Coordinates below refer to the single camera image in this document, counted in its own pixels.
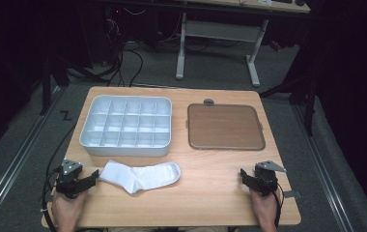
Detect person's left hand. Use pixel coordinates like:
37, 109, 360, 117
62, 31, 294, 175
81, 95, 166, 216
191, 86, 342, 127
52, 190, 88, 222

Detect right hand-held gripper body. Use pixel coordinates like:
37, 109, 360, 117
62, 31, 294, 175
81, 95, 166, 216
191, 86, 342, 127
254, 159, 287, 197

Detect black floor cables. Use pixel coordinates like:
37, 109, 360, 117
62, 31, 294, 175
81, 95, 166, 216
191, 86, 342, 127
102, 8, 145, 88

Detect grey metal table bracket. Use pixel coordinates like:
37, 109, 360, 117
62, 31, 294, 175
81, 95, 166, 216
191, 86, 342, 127
282, 189, 302, 199

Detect white compartment storage box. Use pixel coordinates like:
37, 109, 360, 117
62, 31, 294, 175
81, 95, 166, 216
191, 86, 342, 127
78, 95, 173, 158

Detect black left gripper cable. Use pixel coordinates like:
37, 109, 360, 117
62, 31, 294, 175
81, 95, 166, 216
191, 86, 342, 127
41, 122, 78, 232

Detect dark metal stand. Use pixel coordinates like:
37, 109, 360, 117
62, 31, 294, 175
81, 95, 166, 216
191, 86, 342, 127
258, 72, 317, 136

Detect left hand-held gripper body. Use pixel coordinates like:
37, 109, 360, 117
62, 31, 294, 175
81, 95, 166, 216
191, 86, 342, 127
55, 159, 91, 199

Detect person's right hand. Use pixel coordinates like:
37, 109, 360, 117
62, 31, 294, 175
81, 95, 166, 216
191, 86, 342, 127
249, 188, 283, 224

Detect white sock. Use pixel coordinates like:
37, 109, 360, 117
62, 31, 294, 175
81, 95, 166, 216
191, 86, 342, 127
99, 159, 183, 195

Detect translucent brown box lid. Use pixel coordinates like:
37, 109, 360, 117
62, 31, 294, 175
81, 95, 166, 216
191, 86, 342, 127
186, 102, 267, 152

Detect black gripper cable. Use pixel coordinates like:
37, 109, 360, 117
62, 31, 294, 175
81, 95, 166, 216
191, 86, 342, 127
41, 122, 78, 232
275, 183, 285, 228

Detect desk with white metal legs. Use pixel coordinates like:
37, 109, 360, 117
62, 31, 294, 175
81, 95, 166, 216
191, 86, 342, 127
175, 0, 311, 89

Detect metal floor rail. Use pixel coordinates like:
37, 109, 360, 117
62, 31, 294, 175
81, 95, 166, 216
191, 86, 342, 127
0, 86, 65, 228
291, 102, 355, 232

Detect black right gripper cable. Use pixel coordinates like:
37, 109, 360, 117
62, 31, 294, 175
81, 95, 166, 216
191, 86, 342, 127
275, 183, 285, 228

